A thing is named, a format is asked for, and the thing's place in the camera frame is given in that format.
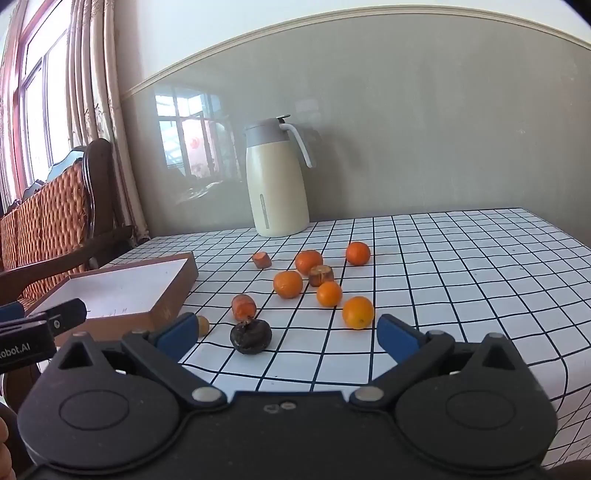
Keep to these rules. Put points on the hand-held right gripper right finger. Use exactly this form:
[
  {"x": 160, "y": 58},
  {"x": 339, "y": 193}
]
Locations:
[{"x": 397, "y": 337}]

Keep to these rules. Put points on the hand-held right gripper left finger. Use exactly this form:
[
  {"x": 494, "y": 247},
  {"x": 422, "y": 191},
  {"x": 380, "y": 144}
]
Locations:
[{"x": 178, "y": 334}]

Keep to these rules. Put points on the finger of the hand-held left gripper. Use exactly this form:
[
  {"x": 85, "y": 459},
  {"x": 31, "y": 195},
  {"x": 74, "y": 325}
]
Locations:
[
  {"x": 10, "y": 310},
  {"x": 69, "y": 313}
]

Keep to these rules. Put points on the orange mandarin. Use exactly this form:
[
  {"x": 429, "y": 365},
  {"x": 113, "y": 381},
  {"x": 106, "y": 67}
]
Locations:
[
  {"x": 329, "y": 294},
  {"x": 358, "y": 253},
  {"x": 309, "y": 261},
  {"x": 287, "y": 284},
  {"x": 358, "y": 312}
]

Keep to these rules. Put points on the brown cardboard box white inside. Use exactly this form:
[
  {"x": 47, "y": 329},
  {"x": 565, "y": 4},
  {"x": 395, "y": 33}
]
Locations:
[{"x": 115, "y": 290}]

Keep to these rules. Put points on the carrot piece with dark skin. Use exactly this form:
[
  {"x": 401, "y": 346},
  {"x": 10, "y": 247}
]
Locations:
[{"x": 322, "y": 275}]

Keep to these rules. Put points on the person's left hand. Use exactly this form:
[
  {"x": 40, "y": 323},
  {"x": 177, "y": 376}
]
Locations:
[{"x": 4, "y": 447}]

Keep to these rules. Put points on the small yellowish round fruit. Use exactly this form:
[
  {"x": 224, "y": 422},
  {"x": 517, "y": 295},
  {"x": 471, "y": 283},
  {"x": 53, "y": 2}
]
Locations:
[{"x": 203, "y": 326}]

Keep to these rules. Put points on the dark shrivelled round fruit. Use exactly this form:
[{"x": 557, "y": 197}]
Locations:
[{"x": 250, "y": 337}]

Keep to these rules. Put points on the white black-checked tablecloth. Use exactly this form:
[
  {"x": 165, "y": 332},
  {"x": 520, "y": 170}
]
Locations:
[{"x": 461, "y": 277}]

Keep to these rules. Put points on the wooden sofa orange cushions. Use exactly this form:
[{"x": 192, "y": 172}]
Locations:
[{"x": 51, "y": 207}]

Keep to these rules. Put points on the cream thermos jug grey lid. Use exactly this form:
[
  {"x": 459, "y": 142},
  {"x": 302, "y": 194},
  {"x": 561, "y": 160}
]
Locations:
[{"x": 277, "y": 194}]

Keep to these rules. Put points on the red-framed window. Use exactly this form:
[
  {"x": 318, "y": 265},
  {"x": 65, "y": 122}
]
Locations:
[{"x": 37, "y": 115}]

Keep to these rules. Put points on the beige patterned curtain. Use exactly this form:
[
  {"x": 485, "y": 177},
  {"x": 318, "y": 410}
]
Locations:
[{"x": 101, "y": 92}]

